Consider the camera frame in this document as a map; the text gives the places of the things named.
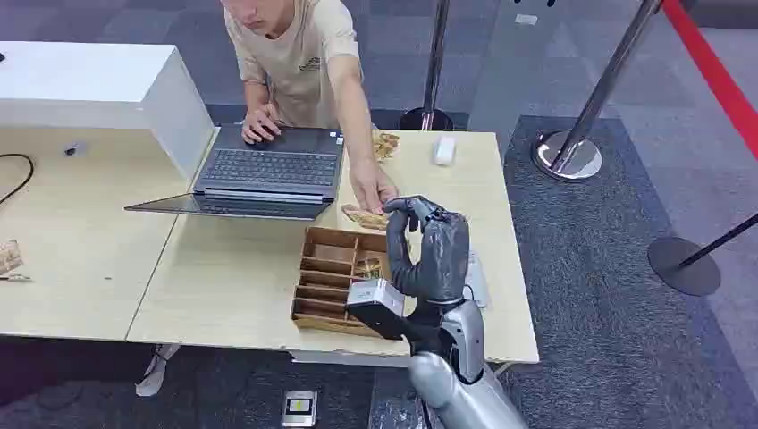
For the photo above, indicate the dark grey laptop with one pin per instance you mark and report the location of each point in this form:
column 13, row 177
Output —
column 272, row 169

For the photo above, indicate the silver floor socket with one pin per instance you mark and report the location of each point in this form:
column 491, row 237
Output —
column 299, row 408

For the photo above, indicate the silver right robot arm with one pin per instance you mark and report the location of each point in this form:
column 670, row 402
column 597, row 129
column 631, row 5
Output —
column 468, row 391

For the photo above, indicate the cards inside wooden box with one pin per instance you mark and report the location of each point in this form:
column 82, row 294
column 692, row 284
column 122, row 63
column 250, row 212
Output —
column 368, row 268

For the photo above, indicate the stack of printed cards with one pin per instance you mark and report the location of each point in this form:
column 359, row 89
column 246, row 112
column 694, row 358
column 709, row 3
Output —
column 386, row 145

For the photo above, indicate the small grey desk grommet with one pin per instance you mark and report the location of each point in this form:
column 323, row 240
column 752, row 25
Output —
column 71, row 150

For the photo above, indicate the chrome stanchion with dark base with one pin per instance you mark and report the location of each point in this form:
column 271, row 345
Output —
column 435, row 59

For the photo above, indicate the printed card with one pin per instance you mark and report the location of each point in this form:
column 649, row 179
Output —
column 364, row 218

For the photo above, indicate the person's left hand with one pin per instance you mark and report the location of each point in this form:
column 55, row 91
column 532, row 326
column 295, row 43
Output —
column 370, row 185

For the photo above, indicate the small white device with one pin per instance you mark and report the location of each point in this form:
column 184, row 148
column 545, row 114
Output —
column 444, row 150

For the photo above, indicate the wooden card box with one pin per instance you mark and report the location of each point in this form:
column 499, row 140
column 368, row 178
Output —
column 325, row 260

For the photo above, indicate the flat white device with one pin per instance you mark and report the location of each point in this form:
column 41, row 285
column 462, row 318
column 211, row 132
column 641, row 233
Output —
column 477, row 281

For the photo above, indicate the person's right hand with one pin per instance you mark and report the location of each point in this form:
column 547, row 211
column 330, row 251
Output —
column 259, row 125

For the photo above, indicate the person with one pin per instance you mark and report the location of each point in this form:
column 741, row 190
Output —
column 302, row 59

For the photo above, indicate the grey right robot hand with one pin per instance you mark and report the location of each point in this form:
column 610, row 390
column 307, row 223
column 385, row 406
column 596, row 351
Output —
column 441, row 254

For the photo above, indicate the loose printed cards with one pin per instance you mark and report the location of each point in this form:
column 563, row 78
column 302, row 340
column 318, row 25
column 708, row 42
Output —
column 9, row 256

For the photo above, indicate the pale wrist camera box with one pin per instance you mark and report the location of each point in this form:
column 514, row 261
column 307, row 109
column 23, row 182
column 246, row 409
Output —
column 376, row 305

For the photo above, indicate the red barrier belt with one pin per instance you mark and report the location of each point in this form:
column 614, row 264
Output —
column 716, row 77

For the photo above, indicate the white desk leg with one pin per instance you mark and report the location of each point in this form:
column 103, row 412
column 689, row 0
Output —
column 155, row 370

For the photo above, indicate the white cabinet box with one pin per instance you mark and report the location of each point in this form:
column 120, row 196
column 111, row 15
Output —
column 89, row 83

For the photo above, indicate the black stanchion with grey base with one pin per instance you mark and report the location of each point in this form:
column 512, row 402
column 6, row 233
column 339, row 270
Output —
column 684, row 266

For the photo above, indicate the thin metal pen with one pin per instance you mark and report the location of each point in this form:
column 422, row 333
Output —
column 15, row 277

